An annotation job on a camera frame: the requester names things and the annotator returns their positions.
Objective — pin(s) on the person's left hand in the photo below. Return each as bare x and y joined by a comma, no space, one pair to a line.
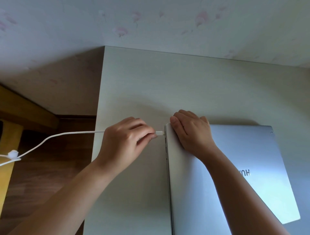
123,142

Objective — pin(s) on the person's right hand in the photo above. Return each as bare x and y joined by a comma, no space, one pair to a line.
196,135

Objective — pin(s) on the silver laptop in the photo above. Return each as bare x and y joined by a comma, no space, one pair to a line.
256,155

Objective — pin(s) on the person's right forearm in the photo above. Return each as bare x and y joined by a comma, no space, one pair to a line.
242,201

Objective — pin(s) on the person's left forearm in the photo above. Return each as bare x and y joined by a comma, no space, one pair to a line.
67,205

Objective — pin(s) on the white desk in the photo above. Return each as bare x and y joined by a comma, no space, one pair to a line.
169,84

